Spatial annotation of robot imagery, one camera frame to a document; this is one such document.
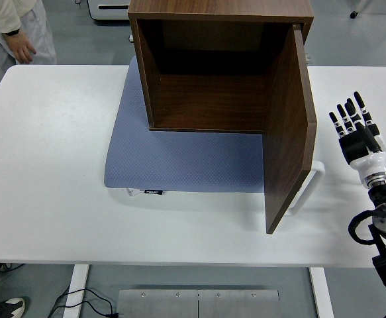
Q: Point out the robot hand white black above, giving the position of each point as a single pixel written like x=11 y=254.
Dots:
x=366 y=162

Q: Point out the brown wooden cabinet door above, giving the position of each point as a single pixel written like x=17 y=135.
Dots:
x=288 y=132

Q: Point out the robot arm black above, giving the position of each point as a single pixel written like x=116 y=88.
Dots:
x=383 y=195

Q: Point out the brown wooden cabinet body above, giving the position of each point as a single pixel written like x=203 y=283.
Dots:
x=212 y=6

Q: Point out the white table leg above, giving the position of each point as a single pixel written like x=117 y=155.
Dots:
x=321 y=291
x=77 y=291

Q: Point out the black caster wheel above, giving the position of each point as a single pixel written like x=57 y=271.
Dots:
x=354 y=14

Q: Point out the blue textured mat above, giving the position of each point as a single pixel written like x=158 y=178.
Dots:
x=179 y=159

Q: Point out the grey metal plate with screws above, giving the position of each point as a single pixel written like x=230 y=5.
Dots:
x=156 y=304
x=239 y=304

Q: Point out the black mat label tag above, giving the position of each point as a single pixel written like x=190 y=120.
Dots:
x=154 y=192

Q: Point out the white mat label tag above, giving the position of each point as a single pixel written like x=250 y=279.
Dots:
x=133 y=192

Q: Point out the white appliance with dark slot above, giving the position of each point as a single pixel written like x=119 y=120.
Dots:
x=110 y=13

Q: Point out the person's hand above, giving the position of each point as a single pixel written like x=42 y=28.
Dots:
x=20 y=48

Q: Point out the black and white shoe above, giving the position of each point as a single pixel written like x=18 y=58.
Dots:
x=7 y=308

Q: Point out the grey metal bracket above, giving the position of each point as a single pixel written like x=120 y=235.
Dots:
x=308 y=59

